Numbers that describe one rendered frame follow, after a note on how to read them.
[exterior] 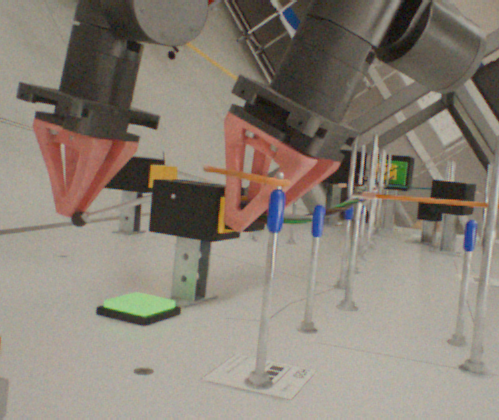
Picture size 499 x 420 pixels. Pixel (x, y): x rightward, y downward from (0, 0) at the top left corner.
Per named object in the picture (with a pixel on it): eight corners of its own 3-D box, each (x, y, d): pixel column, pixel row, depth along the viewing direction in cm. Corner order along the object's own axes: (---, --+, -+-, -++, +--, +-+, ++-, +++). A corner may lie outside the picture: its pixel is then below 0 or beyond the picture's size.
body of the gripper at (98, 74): (158, 136, 55) (178, 53, 54) (74, 124, 45) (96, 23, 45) (102, 119, 57) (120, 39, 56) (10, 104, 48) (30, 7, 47)
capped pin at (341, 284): (351, 290, 57) (360, 197, 57) (335, 289, 57) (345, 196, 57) (346, 286, 59) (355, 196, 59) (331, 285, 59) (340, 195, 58)
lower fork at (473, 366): (491, 379, 36) (520, 133, 35) (458, 373, 36) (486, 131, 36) (488, 369, 38) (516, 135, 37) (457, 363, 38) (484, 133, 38)
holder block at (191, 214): (179, 228, 50) (184, 179, 50) (240, 238, 48) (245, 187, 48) (147, 231, 46) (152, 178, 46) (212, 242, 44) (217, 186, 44)
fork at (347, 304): (331, 308, 49) (350, 131, 49) (339, 304, 51) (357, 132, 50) (355, 312, 49) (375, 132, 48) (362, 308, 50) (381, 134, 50)
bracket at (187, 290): (191, 292, 50) (197, 231, 50) (217, 297, 49) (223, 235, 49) (157, 302, 46) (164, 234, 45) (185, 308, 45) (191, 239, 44)
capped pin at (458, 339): (463, 349, 42) (478, 221, 41) (442, 342, 43) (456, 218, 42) (472, 345, 43) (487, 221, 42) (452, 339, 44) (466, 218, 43)
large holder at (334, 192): (389, 229, 121) (398, 156, 120) (324, 228, 110) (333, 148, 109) (364, 224, 126) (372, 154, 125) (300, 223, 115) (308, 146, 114)
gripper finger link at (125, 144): (122, 226, 53) (147, 120, 52) (59, 230, 47) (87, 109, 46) (64, 203, 56) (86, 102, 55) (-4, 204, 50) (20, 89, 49)
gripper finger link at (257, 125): (295, 246, 47) (353, 138, 46) (257, 255, 41) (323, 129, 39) (225, 203, 50) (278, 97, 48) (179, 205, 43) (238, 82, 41)
